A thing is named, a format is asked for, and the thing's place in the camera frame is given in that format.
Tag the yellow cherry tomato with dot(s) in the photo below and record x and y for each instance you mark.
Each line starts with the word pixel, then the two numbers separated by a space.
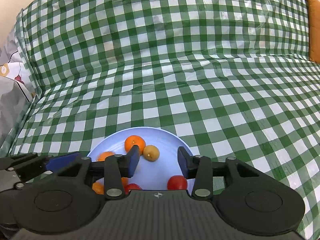
pixel 151 152

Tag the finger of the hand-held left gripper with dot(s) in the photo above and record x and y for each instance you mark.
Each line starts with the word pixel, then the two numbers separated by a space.
pixel 32 170
pixel 62 161

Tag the red cherry tomato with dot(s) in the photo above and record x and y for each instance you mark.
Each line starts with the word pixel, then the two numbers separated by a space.
pixel 177 182
pixel 132 187

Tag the white printed cloth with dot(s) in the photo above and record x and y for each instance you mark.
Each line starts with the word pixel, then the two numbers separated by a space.
pixel 10 105

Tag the green checked tablecloth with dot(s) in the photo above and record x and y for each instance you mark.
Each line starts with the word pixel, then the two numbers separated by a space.
pixel 175 80

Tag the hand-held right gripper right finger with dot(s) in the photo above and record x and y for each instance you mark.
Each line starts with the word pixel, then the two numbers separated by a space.
pixel 181 165

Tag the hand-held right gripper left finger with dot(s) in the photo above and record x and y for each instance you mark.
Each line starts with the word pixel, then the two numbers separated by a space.
pixel 135 160

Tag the light blue plate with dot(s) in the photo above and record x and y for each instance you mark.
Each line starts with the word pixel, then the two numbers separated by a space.
pixel 160 140

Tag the orange brown cushion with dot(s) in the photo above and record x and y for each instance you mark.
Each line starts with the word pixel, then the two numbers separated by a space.
pixel 314 30

